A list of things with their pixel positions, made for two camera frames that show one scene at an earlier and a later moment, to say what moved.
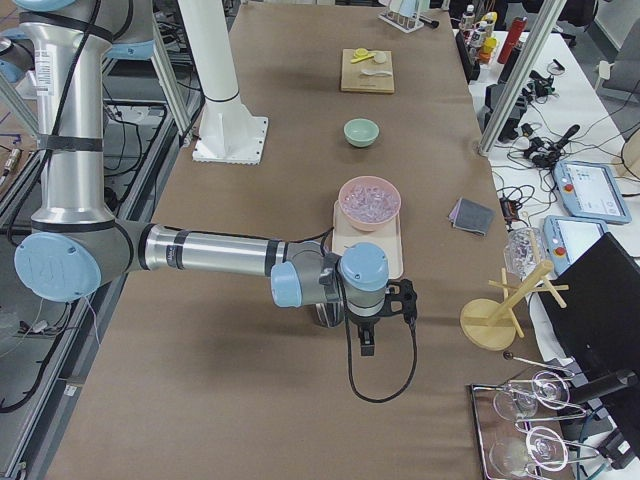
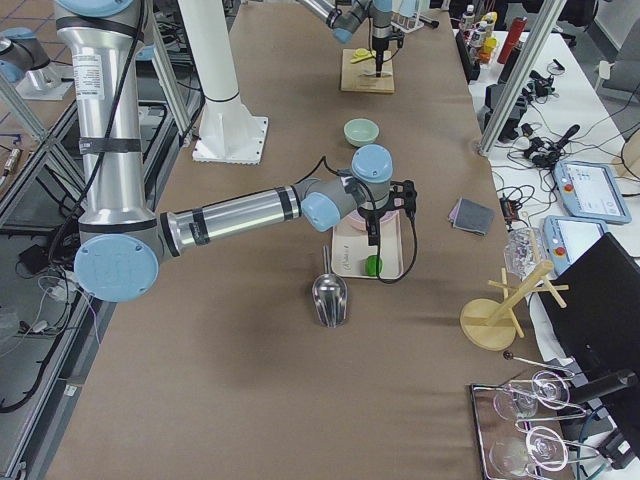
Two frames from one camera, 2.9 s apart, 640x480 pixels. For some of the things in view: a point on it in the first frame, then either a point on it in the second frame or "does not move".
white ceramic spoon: [377, 72] does not move
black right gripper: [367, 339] to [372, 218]
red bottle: [512, 39] does not move
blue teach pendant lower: [567, 239] does not move
